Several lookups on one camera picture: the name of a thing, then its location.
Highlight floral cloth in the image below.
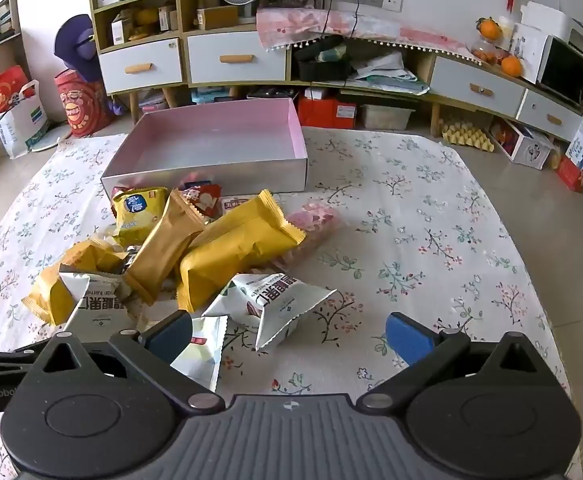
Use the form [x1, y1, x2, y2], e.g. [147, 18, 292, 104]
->
[0, 127, 572, 480]

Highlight small white red label packet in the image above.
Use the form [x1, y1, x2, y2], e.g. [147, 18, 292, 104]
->
[170, 316, 229, 393]

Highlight round white base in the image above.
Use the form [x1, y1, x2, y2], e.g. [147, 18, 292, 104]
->
[26, 135, 72, 153]

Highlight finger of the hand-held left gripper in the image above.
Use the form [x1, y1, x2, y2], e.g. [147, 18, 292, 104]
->
[0, 345, 47, 378]

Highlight white drawer wooden handle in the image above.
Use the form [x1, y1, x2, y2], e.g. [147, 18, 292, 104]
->
[187, 31, 287, 86]
[516, 89, 583, 128]
[430, 56, 526, 115]
[98, 38, 183, 95]

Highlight yellow blue label chips packet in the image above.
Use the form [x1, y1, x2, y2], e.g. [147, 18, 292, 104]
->
[110, 187, 170, 247]

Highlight blue storage bin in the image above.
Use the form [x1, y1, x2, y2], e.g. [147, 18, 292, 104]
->
[191, 86, 239, 106]

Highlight red printed bag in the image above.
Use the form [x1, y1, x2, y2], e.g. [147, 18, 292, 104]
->
[54, 69, 114, 138]

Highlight red carton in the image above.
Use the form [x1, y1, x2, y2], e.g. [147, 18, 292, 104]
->
[556, 155, 583, 193]

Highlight white printed carton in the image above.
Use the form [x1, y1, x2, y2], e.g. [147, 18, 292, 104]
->
[491, 117, 555, 171]

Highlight white appliance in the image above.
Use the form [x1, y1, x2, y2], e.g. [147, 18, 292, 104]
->
[521, 2, 583, 53]

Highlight pink patterned cloth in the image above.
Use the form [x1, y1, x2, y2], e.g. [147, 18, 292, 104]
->
[256, 7, 482, 63]

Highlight small yellow snack packet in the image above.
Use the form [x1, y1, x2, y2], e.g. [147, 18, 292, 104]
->
[21, 239, 129, 326]

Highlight black basket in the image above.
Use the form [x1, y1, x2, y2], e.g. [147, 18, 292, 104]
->
[294, 42, 352, 82]

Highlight red gift bag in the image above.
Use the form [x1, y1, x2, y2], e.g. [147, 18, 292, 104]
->
[0, 65, 34, 113]

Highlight microwave oven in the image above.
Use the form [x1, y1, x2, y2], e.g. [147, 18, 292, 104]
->
[539, 35, 583, 108]

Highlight low wooden cabinet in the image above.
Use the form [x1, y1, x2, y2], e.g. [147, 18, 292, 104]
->
[181, 10, 583, 141]

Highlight golden brown snack packet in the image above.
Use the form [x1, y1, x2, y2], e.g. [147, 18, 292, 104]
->
[122, 189, 211, 307]

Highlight large yellow snack packet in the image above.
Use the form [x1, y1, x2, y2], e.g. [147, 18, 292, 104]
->
[178, 189, 307, 312]

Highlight white nut kernel packet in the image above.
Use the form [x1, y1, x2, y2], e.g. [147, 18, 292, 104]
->
[60, 270, 139, 336]

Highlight brown cardboard box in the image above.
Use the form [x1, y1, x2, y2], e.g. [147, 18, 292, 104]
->
[196, 6, 239, 31]

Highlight purple hat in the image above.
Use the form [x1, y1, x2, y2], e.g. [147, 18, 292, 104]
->
[54, 14, 103, 83]

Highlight white shopping bag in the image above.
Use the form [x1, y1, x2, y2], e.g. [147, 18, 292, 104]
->
[0, 80, 49, 158]

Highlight yellow egg tray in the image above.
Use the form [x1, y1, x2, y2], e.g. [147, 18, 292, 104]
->
[441, 112, 496, 153]

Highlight small clear storage bin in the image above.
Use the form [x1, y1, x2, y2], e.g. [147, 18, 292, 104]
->
[138, 91, 168, 113]

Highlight folded clothes pile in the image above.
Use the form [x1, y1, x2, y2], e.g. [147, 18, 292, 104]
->
[351, 52, 429, 96]

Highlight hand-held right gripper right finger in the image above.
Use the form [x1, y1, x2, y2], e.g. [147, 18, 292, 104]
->
[355, 311, 553, 413]

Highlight pink cardboard box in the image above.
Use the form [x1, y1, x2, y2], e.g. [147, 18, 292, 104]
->
[101, 98, 308, 202]

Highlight black power cable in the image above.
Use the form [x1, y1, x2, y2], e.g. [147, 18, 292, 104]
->
[324, 0, 361, 43]

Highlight pink floral snack packet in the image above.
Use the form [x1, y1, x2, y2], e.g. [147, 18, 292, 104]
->
[270, 199, 343, 273]

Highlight clear bin dark contents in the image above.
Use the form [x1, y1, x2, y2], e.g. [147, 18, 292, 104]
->
[246, 87, 297, 101]

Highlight red box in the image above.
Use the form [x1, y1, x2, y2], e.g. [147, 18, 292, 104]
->
[297, 96, 357, 129]

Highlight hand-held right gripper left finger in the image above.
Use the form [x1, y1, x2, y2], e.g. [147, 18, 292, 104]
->
[30, 310, 226, 415]

